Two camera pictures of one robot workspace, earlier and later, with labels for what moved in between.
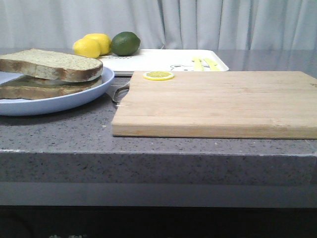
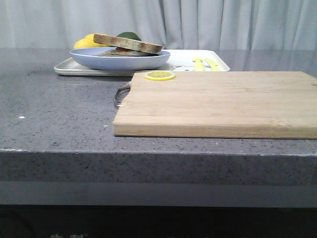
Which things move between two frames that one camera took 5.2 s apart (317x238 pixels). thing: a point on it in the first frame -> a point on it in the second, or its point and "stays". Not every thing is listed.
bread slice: (51, 64) -> (125, 43)
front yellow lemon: (87, 47) stays
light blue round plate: (15, 107) -> (87, 58)
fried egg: (50, 81) -> (119, 49)
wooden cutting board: (273, 104) stays
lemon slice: (158, 76) stays
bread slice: (28, 88) -> (114, 52)
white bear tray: (168, 60) stays
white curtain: (161, 24) stays
